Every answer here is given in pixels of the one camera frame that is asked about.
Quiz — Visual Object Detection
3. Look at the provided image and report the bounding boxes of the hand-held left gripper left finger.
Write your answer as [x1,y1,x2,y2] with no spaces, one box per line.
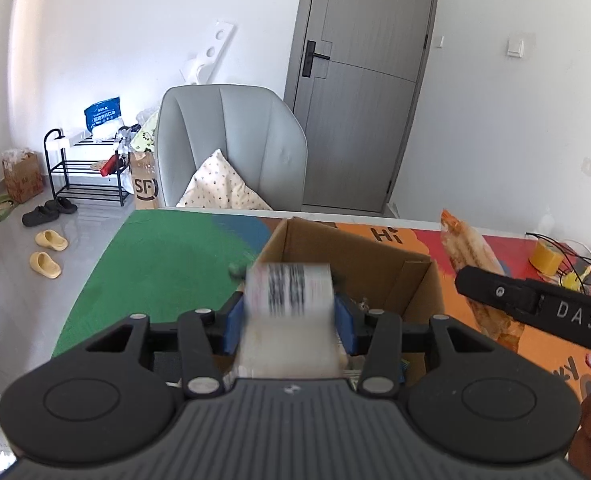
[82,292,248,401]

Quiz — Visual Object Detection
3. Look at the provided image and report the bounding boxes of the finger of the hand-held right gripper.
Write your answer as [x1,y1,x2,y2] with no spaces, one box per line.
[454,266,543,317]

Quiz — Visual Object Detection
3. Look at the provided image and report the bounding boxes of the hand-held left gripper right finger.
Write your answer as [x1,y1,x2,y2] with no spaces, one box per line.
[333,294,499,401]

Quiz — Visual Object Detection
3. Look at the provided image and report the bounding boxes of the orange cracker packet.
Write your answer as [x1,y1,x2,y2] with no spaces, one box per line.
[440,209,526,353]

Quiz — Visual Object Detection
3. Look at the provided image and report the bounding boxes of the white sandwich packet black label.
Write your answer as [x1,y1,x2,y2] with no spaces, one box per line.
[235,261,343,381]

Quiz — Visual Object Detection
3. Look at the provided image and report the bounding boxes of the brown cardboard box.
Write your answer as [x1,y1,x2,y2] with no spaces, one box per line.
[210,217,446,396]

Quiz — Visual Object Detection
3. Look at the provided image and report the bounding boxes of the yellow plastic packet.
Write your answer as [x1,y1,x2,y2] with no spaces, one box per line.
[563,270,591,291]

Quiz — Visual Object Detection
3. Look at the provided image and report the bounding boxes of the yellow tape roll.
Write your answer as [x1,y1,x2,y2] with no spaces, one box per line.
[529,239,566,276]

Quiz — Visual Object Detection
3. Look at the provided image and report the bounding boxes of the white plastic bottle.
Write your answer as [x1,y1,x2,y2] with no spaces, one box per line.
[538,207,559,237]

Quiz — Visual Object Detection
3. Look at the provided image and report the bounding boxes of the white dotted pillow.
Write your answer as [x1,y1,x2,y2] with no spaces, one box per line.
[176,149,273,211]

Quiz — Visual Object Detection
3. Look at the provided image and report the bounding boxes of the brown printed carton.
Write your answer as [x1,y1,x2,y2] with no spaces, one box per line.
[128,152,160,210]

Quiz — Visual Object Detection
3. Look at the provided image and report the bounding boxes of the yellow slipper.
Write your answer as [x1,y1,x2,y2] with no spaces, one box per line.
[35,230,69,252]
[29,251,62,279]

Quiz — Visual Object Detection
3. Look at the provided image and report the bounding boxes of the grey upholstered chair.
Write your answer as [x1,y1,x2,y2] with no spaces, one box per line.
[154,85,309,211]

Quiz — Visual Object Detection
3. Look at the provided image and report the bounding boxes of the black slipper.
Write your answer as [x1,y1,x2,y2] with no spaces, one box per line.
[45,197,78,215]
[22,205,59,227]

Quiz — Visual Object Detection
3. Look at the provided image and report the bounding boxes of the yellow green patterned bag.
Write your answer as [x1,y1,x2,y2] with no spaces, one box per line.
[130,110,160,153]

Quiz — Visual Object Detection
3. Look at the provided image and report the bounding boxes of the grey door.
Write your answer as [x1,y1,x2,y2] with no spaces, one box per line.
[284,0,443,217]

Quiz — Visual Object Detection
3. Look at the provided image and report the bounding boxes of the black shoe rack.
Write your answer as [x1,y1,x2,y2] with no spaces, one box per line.
[44,128,131,207]

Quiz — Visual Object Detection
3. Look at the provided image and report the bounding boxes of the white plastic bag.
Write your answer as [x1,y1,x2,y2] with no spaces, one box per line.
[92,119,131,142]

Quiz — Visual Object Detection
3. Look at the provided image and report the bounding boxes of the blue plastic bag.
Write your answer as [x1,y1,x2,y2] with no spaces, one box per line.
[84,96,122,131]

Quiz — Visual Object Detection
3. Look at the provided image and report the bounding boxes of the small taped carton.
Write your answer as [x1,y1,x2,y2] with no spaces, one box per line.
[2,149,44,204]

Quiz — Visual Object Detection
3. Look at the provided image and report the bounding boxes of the black cable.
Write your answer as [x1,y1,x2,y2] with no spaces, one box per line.
[525,232,591,301]

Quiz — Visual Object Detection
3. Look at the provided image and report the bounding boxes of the black door handle lock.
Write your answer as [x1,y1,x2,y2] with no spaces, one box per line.
[303,40,332,78]

